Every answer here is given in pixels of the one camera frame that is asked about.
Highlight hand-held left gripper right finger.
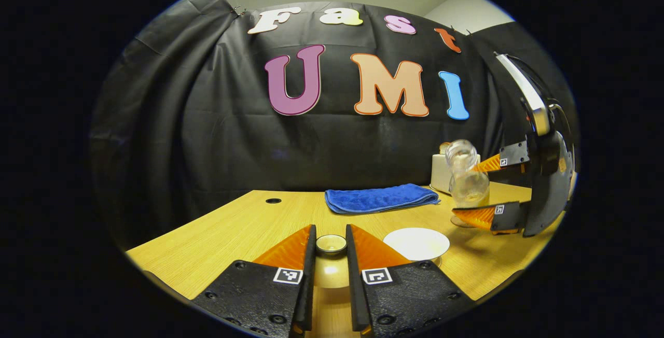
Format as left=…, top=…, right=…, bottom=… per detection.
left=345, top=223, right=476, bottom=338

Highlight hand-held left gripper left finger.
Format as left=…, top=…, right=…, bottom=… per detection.
left=191, top=224, right=318, bottom=338

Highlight clear water bottle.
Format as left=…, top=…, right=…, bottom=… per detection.
left=445, top=139, right=491, bottom=209

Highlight white toaster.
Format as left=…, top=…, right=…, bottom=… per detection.
left=431, top=152, right=481, bottom=195

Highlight blue folded towel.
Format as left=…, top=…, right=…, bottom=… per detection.
left=325, top=183, right=441, bottom=215

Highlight black backdrop cloth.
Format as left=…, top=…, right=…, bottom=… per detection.
left=88, top=0, right=579, bottom=250

